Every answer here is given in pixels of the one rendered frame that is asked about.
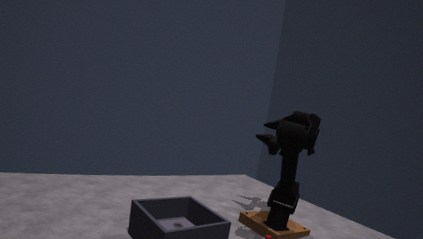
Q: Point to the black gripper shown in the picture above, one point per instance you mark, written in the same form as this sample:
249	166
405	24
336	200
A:
269	140

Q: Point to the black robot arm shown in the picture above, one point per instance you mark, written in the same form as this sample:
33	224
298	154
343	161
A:
295	132

